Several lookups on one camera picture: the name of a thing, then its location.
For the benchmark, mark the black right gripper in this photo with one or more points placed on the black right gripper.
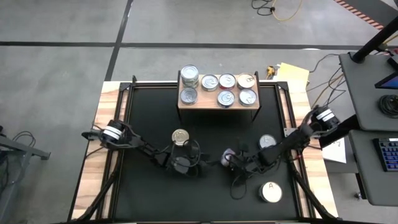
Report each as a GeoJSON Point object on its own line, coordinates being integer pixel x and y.
{"type": "Point", "coordinates": [245, 163]}

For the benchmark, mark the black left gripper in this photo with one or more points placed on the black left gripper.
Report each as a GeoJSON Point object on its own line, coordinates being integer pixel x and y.
{"type": "Point", "coordinates": [183, 165]}

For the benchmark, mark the gold lid red blue can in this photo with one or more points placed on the gold lid red blue can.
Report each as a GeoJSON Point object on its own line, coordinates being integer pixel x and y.
{"type": "Point", "coordinates": [227, 157]}
{"type": "Point", "coordinates": [180, 137]}

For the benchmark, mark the dark blue fish can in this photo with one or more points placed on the dark blue fish can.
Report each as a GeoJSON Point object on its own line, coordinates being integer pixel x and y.
{"type": "Point", "coordinates": [266, 141]}

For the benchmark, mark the teal label fish can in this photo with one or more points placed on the teal label fish can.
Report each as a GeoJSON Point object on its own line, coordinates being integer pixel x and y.
{"type": "Point", "coordinates": [247, 97]}
{"type": "Point", "coordinates": [188, 95]}

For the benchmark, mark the dark blue barcode can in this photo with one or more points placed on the dark blue barcode can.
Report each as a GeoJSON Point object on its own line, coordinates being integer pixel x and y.
{"type": "Point", "coordinates": [226, 98]}

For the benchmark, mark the Wild Planet blue can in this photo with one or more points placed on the Wild Planet blue can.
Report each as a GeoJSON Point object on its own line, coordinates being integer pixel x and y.
{"type": "Point", "coordinates": [246, 81]}

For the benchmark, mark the red label tuna can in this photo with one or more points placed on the red label tuna can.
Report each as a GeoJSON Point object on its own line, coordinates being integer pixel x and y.
{"type": "Point", "coordinates": [227, 81]}

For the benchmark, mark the tuna can with silver lid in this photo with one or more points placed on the tuna can with silver lid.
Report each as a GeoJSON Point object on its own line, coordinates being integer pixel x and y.
{"type": "Point", "coordinates": [210, 82]}

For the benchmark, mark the green Bumble Bee tuna can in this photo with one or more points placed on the green Bumble Bee tuna can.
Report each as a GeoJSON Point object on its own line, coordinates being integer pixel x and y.
{"type": "Point", "coordinates": [190, 86]}
{"type": "Point", "coordinates": [189, 72]}
{"type": "Point", "coordinates": [190, 83]}

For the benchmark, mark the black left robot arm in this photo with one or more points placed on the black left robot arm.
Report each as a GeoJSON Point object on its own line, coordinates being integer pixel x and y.
{"type": "Point", "coordinates": [140, 144]}

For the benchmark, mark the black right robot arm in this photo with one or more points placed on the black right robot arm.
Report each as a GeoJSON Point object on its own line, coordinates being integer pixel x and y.
{"type": "Point", "coordinates": [280, 147]}

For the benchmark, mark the yellow power plug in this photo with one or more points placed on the yellow power plug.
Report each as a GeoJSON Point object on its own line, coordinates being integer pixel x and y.
{"type": "Point", "coordinates": [270, 71]}

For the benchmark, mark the yellow paper pad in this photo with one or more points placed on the yellow paper pad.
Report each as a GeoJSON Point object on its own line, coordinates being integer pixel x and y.
{"type": "Point", "coordinates": [293, 73]}

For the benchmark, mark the white paper sheet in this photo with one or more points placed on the white paper sheet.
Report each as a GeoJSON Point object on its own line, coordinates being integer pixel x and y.
{"type": "Point", "coordinates": [337, 152]}

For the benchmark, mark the black diagonal support pole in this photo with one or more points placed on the black diagonal support pole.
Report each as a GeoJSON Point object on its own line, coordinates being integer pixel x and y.
{"type": "Point", "coordinates": [342, 132]}

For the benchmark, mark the grey desk with monitor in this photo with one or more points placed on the grey desk with monitor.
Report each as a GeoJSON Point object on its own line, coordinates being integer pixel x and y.
{"type": "Point", "coordinates": [360, 93]}

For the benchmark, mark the black keyboard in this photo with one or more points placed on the black keyboard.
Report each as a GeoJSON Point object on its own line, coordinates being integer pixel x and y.
{"type": "Point", "coordinates": [388, 154]}

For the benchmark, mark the grey metal stand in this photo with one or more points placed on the grey metal stand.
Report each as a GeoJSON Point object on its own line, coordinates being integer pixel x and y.
{"type": "Point", "coordinates": [28, 150]}

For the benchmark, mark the black tablet monitor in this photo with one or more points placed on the black tablet monitor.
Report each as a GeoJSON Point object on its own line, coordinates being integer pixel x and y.
{"type": "Point", "coordinates": [390, 82]}

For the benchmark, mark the black orange striped floor ramp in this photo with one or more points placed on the black orange striped floor ramp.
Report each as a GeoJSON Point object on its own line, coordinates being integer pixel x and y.
{"type": "Point", "coordinates": [373, 12]}

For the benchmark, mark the white metal mount bracket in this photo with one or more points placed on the white metal mount bracket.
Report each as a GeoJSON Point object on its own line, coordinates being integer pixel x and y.
{"type": "Point", "coordinates": [289, 132]}

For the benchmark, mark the wooden shelf with black frame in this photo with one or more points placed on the wooden shelf with black frame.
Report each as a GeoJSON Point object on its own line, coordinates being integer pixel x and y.
{"type": "Point", "coordinates": [203, 104]}

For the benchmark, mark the black camera stand pole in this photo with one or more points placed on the black camera stand pole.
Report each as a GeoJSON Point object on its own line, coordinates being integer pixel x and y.
{"type": "Point", "coordinates": [373, 43]}

